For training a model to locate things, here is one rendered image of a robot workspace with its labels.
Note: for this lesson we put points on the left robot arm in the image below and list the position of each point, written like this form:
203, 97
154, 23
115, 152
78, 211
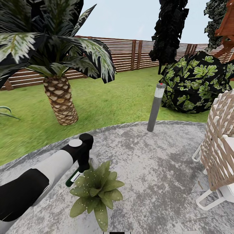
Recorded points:
33, 184

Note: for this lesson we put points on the garden chair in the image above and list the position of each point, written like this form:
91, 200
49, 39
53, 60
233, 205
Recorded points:
217, 150

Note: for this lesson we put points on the pot plant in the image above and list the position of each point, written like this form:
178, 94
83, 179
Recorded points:
96, 190

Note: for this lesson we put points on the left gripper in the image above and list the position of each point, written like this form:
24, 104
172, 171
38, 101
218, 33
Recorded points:
83, 163

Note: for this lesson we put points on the tree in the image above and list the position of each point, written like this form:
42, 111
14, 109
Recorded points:
168, 29
216, 10

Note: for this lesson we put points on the insectifuge atomizer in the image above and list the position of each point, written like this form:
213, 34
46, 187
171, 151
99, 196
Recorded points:
73, 177

